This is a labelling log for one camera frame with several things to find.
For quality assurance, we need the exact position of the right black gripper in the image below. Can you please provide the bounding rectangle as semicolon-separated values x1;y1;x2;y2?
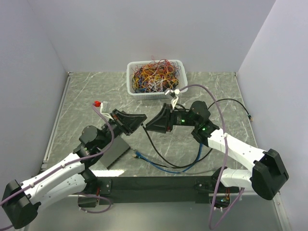
146;103;199;133

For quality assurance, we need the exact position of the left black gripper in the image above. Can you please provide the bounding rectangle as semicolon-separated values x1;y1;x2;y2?
97;108;147;149

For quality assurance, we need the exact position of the blue ethernet cable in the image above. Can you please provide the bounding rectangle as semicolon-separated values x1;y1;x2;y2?
133;141;204;174

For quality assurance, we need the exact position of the black ethernet cable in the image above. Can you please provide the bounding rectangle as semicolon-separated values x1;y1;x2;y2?
141;98;254;169

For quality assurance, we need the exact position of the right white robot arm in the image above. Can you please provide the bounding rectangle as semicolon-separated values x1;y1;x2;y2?
145;101;289;200

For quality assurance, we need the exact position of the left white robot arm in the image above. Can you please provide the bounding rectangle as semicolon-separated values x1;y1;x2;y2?
0;109;147;230

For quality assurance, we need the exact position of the white plastic basket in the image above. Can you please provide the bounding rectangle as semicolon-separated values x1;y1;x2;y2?
126;59;188;100

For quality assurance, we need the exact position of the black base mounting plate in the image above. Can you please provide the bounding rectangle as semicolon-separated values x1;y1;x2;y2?
98;176;215;203

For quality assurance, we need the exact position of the lower black network switch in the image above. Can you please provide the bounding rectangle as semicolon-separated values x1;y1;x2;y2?
98;136;130;170

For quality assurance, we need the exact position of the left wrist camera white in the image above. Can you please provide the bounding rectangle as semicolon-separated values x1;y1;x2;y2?
93;101;112;119

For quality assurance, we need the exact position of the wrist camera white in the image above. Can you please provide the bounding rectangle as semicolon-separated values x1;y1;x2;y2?
93;101;112;119
164;89;180;109

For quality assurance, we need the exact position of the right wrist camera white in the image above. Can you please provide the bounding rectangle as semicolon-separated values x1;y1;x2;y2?
164;89;180;109

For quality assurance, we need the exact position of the tangled colourful wires bundle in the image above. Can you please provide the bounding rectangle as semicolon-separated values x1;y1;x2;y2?
131;55;181;94

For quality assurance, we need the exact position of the aluminium frame rail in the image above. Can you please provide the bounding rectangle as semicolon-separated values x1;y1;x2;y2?
35;72;73;173

